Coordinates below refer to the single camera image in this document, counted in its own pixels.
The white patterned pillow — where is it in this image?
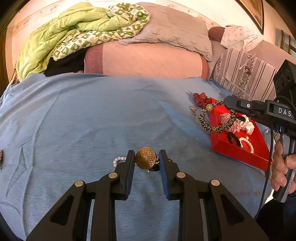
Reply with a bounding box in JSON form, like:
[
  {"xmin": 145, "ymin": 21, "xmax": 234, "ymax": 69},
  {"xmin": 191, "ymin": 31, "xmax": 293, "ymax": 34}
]
[{"xmin": 220, "ymin": 25, "xmax": 263, "ymax": 52}]

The blue blanket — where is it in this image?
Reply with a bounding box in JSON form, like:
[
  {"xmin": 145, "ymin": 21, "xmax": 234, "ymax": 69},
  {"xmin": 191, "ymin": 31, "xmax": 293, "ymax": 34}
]
[{"xmin": 1, "ymin": 74, "xmax": 265, "ymax": 239}]

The small gold earring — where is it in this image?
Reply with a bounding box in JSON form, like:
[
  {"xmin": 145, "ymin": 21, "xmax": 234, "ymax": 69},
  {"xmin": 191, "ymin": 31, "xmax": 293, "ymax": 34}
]
[{"xmin": 189, "ymin": 105, "xmax": 197, "ymax": 119}]

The leopard beaded bracelet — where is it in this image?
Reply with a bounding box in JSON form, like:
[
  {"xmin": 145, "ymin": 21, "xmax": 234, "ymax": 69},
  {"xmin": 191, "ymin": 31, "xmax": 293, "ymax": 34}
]
[{"xmin": 198, "ymin": 99, "xmax": 237, "ymax": 134}]

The black hair tie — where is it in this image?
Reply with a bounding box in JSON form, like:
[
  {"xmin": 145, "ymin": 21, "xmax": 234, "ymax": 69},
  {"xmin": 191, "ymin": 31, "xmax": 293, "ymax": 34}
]
[{"xmin": 227, "ymin": 131, "xmax": 242, "ymax": 148}]

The striped floral cushion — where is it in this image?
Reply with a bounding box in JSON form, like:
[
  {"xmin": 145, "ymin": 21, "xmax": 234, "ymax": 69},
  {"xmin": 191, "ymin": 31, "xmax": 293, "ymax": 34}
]
[{"xmin": 213, "ymin": 48, "xmax": 278, "ymax": 101}]

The grey pillow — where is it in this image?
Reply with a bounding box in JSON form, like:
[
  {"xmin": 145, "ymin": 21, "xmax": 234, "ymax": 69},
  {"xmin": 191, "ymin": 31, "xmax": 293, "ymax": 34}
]
[{"xmin": 118, "ymin": 2, "xmax": 213, "ymax": 62}]

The framed wall picture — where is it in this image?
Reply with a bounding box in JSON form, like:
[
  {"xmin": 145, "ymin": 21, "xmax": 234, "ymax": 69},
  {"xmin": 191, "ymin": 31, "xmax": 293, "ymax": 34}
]
[{"xmin": 236, "ymin": 0, "xmax": 264, "ymax": 35}]

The pink bolster cushion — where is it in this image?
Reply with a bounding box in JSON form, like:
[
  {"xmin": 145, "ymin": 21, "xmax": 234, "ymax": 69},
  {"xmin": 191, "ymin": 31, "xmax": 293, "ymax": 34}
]
[{"xmin": 84, "ymin": 41, "xmax": 209, "ymax": 79}]

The gold filigree pendant necklace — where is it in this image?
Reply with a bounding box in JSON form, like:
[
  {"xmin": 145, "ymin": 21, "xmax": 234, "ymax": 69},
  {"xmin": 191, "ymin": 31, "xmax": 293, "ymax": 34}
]
[{"xmin": 135, "ymin": 146, "xmax": 174, "ymax": 172}]

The brown hair clip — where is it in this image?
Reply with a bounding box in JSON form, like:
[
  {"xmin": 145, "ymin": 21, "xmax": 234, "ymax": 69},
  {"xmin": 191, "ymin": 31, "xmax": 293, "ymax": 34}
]
[{"xmin": 0, "ymin": 150, "xmax": 3, "ymax": 169}]

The red tray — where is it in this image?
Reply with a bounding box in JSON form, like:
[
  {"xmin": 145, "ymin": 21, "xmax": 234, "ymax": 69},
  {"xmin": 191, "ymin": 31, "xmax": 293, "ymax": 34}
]
[{"xmin": 208, "ymin": 98, "xmax": 273, "ymax": 171}]

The dark red beaded scrunchie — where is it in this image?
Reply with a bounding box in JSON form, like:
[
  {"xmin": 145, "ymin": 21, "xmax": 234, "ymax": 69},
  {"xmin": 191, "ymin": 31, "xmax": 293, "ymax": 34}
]
[{"xmin": 193, "ymin": 92, "xmax": 213, "ymax": 108}]

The red checked scrunchie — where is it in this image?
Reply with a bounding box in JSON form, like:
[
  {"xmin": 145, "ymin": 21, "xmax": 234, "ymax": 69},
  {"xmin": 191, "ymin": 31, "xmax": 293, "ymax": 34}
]
[{"xmin": 219, "ymin": 112, "xmax": 242, "ymax": 134}]

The green quilt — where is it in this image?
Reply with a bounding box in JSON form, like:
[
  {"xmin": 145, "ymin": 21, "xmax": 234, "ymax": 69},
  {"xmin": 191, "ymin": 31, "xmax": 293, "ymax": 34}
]
[{"xmin": 16, "ymin": 2, "xmax": 150, "ymax": 81}]

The person's right hand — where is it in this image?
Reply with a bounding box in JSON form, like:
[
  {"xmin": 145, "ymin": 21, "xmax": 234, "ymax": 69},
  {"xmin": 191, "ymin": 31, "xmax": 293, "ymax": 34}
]
[{"xmin": 271, "ymin": 140, "xmax": 296, "ymax": 191}]

